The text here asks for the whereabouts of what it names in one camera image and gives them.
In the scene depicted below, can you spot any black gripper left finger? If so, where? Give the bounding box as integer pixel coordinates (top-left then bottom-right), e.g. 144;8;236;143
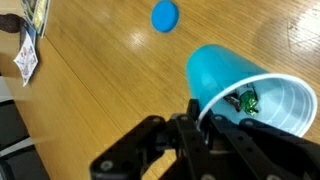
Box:
89;99;210;180

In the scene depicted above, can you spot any brown figurine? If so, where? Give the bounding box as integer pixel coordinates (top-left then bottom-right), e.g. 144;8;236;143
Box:
0;13;23;33

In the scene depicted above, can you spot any dark wrapped sweet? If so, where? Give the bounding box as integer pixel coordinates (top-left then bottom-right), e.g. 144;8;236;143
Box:
223;91;241;112

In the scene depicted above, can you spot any white patterned leaflet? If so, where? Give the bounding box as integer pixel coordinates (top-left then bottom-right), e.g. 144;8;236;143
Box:
14;33;38;87

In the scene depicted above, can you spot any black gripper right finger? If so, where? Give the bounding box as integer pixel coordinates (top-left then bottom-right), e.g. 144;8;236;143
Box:
210;114;320;180

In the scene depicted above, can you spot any green wrapped sweet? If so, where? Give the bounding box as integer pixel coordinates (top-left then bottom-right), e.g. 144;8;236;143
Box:
240;91;258;115

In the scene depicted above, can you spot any blue plastic cup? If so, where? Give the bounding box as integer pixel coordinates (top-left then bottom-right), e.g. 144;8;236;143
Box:
186;44;318;137

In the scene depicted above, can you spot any blue jar lid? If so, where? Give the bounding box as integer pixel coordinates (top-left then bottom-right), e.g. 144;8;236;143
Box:
151;0;179;33

